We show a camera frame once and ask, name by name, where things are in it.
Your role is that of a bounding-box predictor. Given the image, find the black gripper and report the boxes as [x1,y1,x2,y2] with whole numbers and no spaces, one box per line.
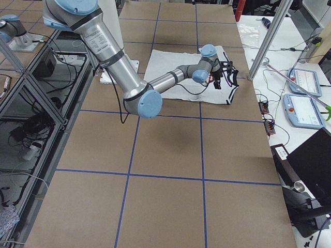
[213,67,223,89]

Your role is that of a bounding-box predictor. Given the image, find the grey cartoon print t-shirt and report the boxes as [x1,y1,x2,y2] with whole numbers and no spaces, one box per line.
[143,45,240,106]

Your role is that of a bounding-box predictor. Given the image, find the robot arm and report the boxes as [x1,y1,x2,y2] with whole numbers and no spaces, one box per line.
[43,1,230,118]

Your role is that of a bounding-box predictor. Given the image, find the reacher grabber stick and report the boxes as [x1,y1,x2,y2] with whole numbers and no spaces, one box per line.
[261,61,331,121]

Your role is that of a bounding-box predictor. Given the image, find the clear plastic bag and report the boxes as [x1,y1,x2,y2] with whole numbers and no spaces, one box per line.
[237,23,260,47]

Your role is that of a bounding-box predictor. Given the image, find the black relay terminal block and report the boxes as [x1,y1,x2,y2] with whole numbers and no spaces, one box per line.
[256,94,276,137]

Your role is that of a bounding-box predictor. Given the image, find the red fire extinguisher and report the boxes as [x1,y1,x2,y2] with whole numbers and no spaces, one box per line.
[235,0,246,22]

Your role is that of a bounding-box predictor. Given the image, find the near blue teach pendant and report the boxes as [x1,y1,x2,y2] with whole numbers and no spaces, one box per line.
[283,94,326,130]

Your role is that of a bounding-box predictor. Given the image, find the blue teach pendant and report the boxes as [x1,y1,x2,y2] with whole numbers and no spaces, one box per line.
[283,94,326,130]
[288,68,322,97]

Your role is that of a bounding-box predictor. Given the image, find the far blue teach pendant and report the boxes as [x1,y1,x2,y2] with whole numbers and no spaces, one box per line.
[288,68,322,97]

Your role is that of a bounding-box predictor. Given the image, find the black laptop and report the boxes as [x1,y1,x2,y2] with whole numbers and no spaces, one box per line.
[287,128,330,206]

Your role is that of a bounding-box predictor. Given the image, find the white power strip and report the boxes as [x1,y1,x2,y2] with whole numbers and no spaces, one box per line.
[21,144,41,161]

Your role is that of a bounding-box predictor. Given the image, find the patterned cloth rag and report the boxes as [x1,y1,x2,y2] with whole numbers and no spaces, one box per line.
[1,205,20,237]

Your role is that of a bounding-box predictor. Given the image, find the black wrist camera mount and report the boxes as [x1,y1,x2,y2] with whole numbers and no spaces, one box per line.
[219,60,233,74]

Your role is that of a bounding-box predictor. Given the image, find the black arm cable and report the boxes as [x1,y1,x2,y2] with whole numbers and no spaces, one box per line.
[106,69,215,125]

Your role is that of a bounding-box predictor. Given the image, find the aluminium frame post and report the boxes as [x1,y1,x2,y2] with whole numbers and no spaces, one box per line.
[248,0,293,81]

